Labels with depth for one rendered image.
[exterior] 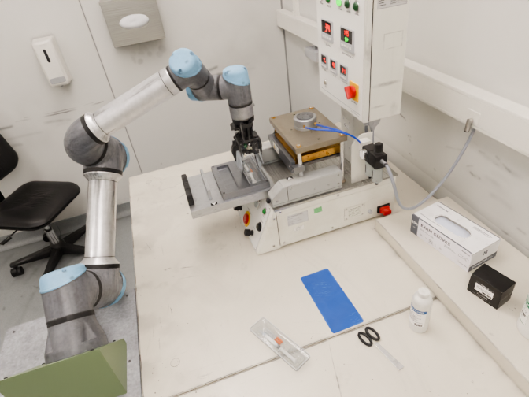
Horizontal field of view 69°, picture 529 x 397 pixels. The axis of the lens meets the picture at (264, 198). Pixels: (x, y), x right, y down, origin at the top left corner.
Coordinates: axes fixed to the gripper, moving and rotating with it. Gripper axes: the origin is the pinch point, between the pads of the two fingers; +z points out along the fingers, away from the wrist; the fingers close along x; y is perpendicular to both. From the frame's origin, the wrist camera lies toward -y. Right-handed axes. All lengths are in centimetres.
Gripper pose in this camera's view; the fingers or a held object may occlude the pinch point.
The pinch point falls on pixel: (249, 166)
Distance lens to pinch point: 136.3
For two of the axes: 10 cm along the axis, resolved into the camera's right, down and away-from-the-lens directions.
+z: 1.2, 8.0, 5.9
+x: 9.5, -2.7, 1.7
